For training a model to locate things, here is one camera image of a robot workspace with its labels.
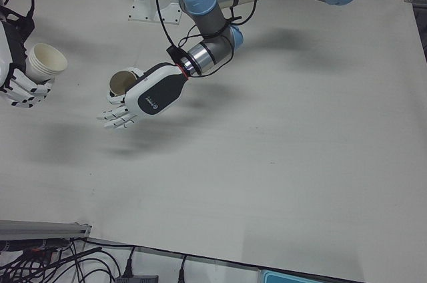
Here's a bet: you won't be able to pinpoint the light blue plastic bin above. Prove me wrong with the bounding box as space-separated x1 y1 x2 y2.
260 269 364 283

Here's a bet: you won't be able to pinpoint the black pendant holder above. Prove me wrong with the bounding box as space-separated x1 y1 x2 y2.
115 274 159 283

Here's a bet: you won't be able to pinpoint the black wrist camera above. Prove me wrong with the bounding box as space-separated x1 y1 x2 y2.
166 45 188 64

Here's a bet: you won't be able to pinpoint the beige paper cup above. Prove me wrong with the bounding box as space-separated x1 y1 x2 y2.
109 69 138 97

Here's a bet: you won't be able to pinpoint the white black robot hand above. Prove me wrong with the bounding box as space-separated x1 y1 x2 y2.
0 5 56 110
96 61 189 130

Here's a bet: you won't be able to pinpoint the white paper cups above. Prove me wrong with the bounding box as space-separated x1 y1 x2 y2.
25 43 68 84

